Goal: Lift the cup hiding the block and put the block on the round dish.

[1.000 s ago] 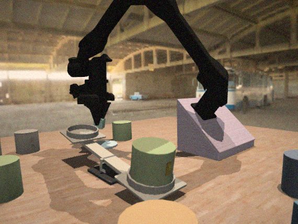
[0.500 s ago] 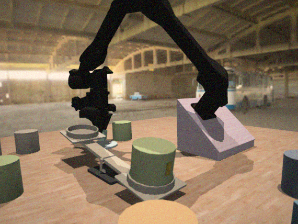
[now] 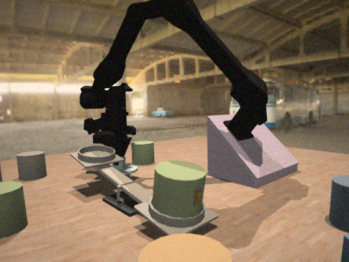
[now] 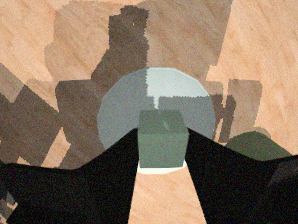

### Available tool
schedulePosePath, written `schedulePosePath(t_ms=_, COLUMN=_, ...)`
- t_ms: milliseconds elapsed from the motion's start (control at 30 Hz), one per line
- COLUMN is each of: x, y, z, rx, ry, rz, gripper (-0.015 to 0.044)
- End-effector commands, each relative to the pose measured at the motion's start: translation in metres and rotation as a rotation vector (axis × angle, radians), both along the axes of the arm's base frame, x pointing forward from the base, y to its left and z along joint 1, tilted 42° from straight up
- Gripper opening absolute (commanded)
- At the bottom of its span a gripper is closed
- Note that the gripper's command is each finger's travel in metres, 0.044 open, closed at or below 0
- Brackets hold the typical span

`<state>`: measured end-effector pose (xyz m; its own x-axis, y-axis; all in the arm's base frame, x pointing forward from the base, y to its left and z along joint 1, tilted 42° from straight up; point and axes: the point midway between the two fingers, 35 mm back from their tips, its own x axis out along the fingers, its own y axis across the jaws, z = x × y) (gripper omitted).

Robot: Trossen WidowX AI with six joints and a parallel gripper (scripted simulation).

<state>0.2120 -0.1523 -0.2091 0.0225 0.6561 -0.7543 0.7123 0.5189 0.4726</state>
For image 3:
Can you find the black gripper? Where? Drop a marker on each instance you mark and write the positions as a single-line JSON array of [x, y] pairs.
[[115, 135]]

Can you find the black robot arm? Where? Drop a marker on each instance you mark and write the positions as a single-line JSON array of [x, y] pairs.
[[248, 89]]

